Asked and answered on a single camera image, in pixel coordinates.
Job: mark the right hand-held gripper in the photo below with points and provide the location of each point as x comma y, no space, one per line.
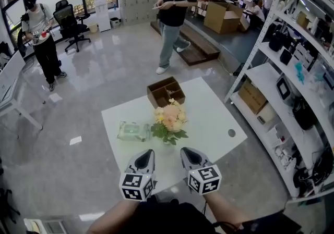
206,179

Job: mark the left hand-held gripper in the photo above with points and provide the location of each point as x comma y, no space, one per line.
134,186

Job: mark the yellow artificial flowers bunch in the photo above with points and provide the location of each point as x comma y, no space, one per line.
169,118

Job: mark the person's left forearm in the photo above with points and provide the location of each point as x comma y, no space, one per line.
112,220

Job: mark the person's right forearm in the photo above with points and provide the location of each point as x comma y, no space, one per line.
227,209

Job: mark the green wet wipes packet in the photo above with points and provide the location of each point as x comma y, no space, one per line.
130,131

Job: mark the white table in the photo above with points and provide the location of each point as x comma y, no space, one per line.
208,113

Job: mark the person's black clothing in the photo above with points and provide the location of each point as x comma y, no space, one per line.
169,220

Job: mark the brown wooden organizer box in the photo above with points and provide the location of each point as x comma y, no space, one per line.
154,95

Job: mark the white paper sheet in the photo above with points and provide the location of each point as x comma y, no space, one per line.
75,140

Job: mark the white perforated basket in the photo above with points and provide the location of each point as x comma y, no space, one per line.
274,137

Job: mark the closed cardboard box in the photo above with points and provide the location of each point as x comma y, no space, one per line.
251,96

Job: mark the black equipment pack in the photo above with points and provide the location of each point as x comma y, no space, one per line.
274,223

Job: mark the white metal shelving unit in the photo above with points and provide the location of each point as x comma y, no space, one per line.
263,81

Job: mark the brown wooden steps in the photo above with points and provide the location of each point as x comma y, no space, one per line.
201,50

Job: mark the white appliance with black screen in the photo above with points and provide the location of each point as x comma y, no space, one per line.
284,89

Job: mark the black round pot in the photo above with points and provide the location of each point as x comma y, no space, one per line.
304,115

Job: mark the teal plastic figure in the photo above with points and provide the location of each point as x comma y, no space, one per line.
300,71

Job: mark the white square bin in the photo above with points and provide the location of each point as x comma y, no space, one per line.
115,23

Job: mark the white mesh waste basket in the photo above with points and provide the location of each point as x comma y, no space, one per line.
93,27

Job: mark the large open cardboard box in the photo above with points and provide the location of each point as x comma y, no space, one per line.
216,19

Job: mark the black round speaker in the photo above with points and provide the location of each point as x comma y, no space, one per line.
276,41

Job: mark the white side desk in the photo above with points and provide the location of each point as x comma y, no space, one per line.
10,97

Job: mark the white water dispenser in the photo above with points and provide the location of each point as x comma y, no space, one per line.
102,14

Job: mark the black office chair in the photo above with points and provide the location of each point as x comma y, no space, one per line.
68,22

